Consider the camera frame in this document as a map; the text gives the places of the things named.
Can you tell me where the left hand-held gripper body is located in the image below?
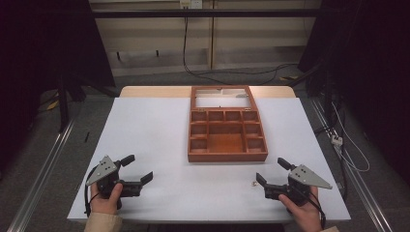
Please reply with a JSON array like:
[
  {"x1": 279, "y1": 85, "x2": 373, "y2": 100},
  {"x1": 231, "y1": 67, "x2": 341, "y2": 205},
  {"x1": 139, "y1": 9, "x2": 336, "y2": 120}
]
[{"x1": 85, "y1": 155, "x2": 143, "y2": 209}]

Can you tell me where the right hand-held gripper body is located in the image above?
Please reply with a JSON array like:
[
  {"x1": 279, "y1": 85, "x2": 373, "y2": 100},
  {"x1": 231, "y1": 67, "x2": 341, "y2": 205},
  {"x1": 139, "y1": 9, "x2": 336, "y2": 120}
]
[{"x1": 264, "y1": 163, "x2": 334, "y2": 208}]

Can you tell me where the person's left hand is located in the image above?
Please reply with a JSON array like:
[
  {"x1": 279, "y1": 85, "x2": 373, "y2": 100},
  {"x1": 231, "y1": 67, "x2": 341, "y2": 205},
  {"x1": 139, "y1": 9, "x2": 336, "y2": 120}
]
[{"x1": 89, "y1": 182, "x2": 125, "y2": 216}]

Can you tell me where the person's right hand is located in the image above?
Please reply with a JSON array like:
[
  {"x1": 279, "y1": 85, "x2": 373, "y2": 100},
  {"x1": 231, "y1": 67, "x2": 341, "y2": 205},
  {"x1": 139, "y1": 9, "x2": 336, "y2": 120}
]
[{"x1": 278, "y1": 186, "x2": 324, "y2": 232}]

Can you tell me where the white table cover sheet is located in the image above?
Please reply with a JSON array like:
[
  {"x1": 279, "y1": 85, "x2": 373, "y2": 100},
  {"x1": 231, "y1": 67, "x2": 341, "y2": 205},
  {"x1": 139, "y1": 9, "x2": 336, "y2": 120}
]
[{"x1": 67, "y1": 96, "x2": 352, "y2": 224}]

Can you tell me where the wooden compartment box with lid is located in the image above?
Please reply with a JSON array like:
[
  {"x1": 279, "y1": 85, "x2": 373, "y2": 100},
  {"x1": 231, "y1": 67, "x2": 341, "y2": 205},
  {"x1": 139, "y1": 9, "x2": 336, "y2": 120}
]
[{"x1": 187, "y1": 84, "x2": 270, "y2": 163}]

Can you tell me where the person's left beige sleeve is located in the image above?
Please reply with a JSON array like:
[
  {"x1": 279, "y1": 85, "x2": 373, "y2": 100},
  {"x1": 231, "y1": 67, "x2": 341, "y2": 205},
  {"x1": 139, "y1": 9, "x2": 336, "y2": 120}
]
[{"x1": 83, "y1": 211, "x2": 124, "y2": 232}]

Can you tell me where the black metal stand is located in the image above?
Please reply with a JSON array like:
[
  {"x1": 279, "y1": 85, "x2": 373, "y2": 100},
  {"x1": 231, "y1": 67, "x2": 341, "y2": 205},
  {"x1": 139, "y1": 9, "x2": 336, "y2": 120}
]
[{"x1": 56, "y1": 72, "x2": 88, "y2": 133}]

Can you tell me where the black curtain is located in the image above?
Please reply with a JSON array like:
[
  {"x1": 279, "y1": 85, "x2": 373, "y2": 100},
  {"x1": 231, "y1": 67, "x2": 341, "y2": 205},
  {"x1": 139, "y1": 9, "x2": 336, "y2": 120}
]
[
  {"x1": 0, "y1": 0, "x2": 116, "y2": 168},
  {"x1": 297, "y1": 0, "x2": 410, "y2": 185}
]

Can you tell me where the black horizontal bar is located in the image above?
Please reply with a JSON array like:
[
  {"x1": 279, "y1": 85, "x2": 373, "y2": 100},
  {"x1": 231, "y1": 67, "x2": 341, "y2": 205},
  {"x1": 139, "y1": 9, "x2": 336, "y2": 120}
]
[{"x1": 90, "y1": 8, "x2": 342, "y2": 19}]

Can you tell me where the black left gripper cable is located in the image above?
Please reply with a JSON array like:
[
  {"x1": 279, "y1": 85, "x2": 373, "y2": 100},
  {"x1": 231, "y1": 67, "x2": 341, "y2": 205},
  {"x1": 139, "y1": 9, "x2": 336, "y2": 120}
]
[{"x1": 83, "y1": 165, "x2": 102, "y2": 218}]

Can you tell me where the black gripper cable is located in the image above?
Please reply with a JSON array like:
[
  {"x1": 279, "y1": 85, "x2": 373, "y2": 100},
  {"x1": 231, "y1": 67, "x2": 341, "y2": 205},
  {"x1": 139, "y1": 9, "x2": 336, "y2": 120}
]
[
  {"x1": 295, "y1": 186, "x2": 328, "y2": 231},
  {"x1": 83, "y1": 165, "x2": 102, "y2": 218}
]

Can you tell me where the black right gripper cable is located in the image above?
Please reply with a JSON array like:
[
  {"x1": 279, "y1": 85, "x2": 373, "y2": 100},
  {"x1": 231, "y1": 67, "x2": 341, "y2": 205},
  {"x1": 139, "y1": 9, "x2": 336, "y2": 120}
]
[{"x1": 295, "y1": 186, "x2": 328, "y2": 231}]

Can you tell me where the aluminium floor rail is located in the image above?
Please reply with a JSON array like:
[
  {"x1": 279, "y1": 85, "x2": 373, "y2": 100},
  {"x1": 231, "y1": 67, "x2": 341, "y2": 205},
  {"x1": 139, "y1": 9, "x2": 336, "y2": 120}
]
[
  {"x1": 309, "y1": 97, "x2": 395, "y2": 232},
  {"x1": 6, "y1": 117, "x2": 78, "y2": 232}
]

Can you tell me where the white cable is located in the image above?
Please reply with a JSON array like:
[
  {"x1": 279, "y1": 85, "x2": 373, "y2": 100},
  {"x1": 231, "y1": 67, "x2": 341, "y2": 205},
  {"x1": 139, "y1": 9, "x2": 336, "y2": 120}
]
[{"x1": 331, "y1": 101, "x2": 371, "y2": 173}]

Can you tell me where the long black wall cable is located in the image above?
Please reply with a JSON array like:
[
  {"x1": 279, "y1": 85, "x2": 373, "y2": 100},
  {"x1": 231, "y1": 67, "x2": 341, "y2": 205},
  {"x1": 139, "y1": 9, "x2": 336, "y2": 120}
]
[{"x1": 182, "y1": 15, "x2": 299, "y2": 86}]

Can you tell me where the white wall outlet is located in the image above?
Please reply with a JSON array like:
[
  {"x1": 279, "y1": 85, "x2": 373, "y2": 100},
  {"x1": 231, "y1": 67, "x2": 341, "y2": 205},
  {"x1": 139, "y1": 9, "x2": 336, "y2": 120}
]
[{"x1": 179, "y1": 0, "x2": 204, "y2": 10}]

